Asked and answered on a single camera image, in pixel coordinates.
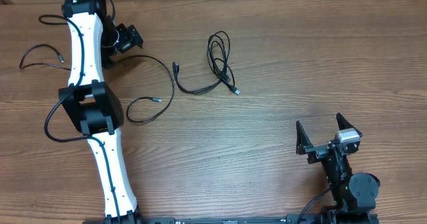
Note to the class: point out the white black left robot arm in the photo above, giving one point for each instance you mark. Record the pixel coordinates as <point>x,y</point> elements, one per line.
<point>92,107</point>

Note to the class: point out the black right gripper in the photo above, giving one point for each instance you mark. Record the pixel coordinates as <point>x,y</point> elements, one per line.
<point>318,152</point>

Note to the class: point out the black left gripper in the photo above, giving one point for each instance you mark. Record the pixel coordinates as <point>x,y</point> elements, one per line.
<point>130,36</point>

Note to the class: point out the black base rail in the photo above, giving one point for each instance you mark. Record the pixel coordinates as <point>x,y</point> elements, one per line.
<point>288,219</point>

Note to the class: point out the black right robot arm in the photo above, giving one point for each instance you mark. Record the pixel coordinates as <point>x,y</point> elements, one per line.
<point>354,194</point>

